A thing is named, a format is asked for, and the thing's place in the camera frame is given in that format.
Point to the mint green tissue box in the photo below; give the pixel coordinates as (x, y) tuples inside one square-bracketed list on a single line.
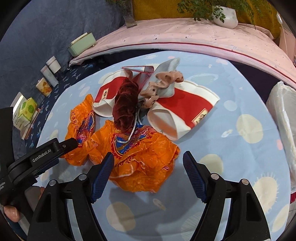
[(81, 43)]

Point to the blue grey fabric backdrop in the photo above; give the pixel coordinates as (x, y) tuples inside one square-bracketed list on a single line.
[(44, 29)]

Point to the mustard yellow fabric backdrop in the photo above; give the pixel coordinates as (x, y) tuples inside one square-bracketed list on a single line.
[(164, 9)]

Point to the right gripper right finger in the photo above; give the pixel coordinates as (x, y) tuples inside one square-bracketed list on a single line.
[(246, 219)]

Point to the grey blue cloth pouch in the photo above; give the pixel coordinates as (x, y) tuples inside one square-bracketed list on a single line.
[(167, 66)]

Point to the orange patterned cup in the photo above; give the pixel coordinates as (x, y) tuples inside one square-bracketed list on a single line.
[(43, 86)]

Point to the navy floral cloth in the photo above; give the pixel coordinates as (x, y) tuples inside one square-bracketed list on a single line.
[(72, 75)]

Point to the pink water dispenser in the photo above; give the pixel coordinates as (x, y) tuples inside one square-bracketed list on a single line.
[(287, 43)]

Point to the dark red velvet scrunchie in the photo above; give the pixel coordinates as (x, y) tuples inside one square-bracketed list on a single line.
[(126, 102)]

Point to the pink dotted bed cover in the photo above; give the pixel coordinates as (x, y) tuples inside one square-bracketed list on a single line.
[(247, 44)]

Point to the large red white paper pouch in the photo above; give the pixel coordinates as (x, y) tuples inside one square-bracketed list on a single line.
[(175, 116)]

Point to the glass vase red flowers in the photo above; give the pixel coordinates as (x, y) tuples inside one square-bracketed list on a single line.
[(126, 8)]

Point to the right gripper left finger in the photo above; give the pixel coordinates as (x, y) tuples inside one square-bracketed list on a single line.
[(51, 218)]

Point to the white bag lined trash bin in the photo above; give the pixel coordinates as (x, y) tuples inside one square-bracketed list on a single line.
[(281, 105)]

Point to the light blue planet tablecloth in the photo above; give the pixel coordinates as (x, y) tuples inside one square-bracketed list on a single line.
[(237, 139)]

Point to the small red white paper pouch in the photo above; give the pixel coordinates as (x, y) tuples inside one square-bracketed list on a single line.
[(105, 99)]

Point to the person's left hand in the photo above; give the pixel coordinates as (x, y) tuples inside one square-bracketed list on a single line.
[(32, 195)]

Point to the potted green plant white pot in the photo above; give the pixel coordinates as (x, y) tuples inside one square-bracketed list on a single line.
[(217, 11)]

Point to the green yellow tissue pack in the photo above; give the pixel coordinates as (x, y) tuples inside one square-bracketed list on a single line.
[(26, 111)]

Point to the tall white bottle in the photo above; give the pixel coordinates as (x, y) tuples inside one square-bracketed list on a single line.
[(49, 75)]

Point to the orange foil wrapper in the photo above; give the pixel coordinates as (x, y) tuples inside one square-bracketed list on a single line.
[(143, 158)]

